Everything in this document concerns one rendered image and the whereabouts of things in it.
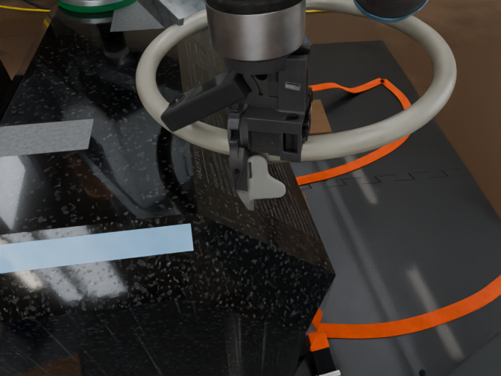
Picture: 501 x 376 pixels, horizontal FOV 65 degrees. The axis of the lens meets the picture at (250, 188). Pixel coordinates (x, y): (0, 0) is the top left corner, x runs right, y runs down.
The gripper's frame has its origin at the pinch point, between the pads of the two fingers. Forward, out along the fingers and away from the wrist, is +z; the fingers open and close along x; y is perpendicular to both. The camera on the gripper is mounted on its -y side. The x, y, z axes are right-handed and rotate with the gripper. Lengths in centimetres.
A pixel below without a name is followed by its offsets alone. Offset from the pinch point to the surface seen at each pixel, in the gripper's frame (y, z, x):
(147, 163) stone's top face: -17.9, 2.0, 4.2
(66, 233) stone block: -23.3, 3.2, -10.4
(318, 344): 11, 80, 17
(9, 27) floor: -214, 59, 171
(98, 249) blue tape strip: -19.1, 5.2, -10.6
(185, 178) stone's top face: -11.0, 2.7, 2.6
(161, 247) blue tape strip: -11.1, 6.2, -7.7
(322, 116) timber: -2, 69, 119
